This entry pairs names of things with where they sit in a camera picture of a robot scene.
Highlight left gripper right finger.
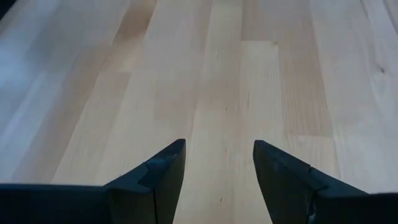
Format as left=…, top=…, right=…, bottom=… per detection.
left=252, top=139, right=330, bottom=224

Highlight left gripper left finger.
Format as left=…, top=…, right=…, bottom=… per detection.
left=104, top=138, right=187, bottom=224

